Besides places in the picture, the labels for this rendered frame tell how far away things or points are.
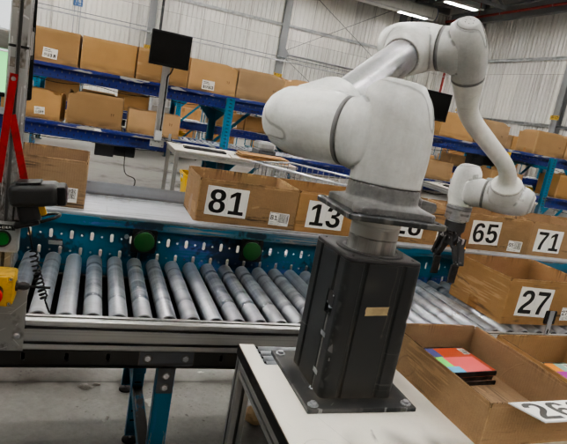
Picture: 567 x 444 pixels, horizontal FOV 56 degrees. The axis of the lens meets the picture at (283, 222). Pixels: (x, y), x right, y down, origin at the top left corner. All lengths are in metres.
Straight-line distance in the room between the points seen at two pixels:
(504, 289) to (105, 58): 5.24
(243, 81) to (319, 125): 5.49
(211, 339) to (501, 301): 1.06
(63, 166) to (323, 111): 1.04
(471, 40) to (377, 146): 0.65
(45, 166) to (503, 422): 1.52
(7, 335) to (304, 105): 0.88
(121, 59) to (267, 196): 4.59
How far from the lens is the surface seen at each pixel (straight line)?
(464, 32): 1.66
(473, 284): 2.15
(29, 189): 1.28
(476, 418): 1.23
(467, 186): 2.01
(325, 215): 2.13
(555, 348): 1.79
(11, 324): 1.44
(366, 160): 1.10
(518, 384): 1.53
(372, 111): 1.11
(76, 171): 1.94
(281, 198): 2.05
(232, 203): 2.00
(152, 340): 1.47
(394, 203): 1.10
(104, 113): 6.18
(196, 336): 1.48
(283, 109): 1.21
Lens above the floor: 1.34
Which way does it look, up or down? 12 degrees down
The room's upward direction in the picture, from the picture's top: 11 degrees clockwise
